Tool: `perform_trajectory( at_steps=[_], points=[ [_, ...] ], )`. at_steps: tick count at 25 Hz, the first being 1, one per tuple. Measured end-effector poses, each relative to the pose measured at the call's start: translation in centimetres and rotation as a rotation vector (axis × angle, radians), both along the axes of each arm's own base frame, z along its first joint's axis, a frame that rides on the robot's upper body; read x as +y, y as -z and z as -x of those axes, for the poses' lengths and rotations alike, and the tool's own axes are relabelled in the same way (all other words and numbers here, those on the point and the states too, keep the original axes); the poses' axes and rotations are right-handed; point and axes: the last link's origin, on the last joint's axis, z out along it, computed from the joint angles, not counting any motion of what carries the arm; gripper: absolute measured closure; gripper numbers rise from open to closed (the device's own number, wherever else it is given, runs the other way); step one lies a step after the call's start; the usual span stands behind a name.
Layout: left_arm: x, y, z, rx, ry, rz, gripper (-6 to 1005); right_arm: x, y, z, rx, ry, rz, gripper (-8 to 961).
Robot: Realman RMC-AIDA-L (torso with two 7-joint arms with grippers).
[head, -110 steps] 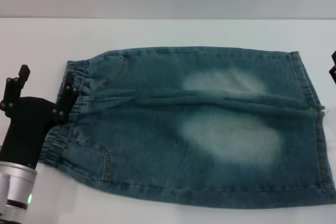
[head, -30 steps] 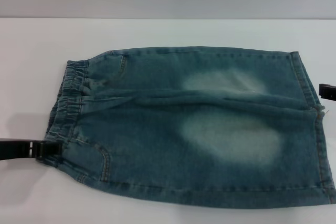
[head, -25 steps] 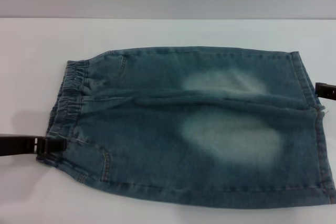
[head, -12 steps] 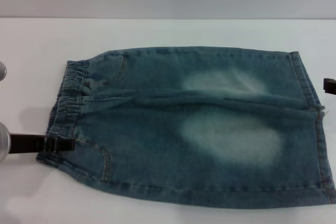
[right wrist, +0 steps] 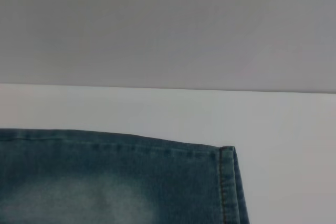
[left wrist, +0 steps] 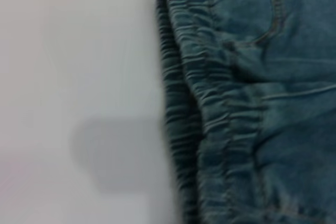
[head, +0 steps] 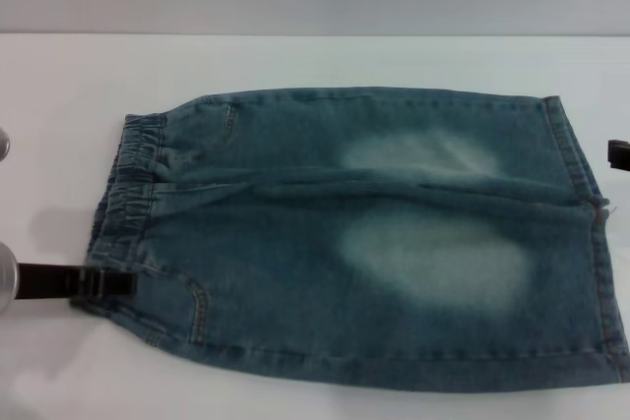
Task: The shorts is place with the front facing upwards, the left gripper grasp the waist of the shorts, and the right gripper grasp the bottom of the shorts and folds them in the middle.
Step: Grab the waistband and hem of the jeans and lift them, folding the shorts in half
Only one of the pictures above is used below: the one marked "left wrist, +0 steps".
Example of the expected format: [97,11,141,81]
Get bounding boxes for blue denim shorts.
[154,0,336,224]

